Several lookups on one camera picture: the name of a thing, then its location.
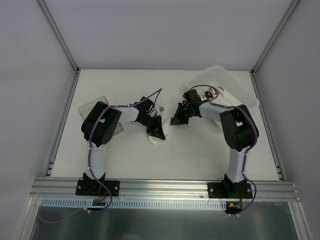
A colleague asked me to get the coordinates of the aluminium frame post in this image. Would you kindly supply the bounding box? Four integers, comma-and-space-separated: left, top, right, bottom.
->
36, 0, 79, 73
251, 0, 301, 77

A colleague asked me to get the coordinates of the right aluminium frame post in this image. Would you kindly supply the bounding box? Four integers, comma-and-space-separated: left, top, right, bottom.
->
251, 0, 301, 77

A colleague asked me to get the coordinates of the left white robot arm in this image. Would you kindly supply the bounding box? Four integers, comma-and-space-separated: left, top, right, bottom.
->
77, 97, 166, 195

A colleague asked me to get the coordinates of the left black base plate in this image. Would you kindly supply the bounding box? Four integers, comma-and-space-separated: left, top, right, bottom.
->
75, 178, 120, 197

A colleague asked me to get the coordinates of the aluminium mounting rail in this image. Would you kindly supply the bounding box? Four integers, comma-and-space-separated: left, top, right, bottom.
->
29, 177, 301, 202

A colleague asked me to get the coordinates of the smoky transparent plastic box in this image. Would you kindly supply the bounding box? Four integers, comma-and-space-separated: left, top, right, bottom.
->
78, 96, 124, 136

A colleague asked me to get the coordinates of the rolled napkin bundle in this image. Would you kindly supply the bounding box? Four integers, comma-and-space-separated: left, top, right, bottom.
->
202, 87, 241, 106

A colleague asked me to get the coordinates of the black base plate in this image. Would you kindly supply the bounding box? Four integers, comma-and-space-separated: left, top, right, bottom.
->
75, 178, 120, 197
207, 181, 253, 200

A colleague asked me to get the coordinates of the white plastic basket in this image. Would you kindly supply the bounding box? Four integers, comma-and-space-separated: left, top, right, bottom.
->
186, 65, 259, 122

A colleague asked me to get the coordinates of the left aluminium frame post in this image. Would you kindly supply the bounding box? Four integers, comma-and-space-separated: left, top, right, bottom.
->
36, 0, 79, 73

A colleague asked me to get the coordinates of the white paper napkin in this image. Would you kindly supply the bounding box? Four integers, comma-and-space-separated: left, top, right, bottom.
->
148, 119, 172, 146

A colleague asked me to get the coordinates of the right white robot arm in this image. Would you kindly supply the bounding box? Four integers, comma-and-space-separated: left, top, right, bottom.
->
170, 87, 259, 199

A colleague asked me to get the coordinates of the white slotted cable duct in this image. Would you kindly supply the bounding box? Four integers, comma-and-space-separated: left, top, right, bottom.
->
40, 197, 227, 211

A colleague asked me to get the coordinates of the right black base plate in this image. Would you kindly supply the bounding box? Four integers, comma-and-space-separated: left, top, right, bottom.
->
207, 181, 253, 200

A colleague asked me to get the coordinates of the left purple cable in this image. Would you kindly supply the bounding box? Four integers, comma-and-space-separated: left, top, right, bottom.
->
87, 87, 163, 213

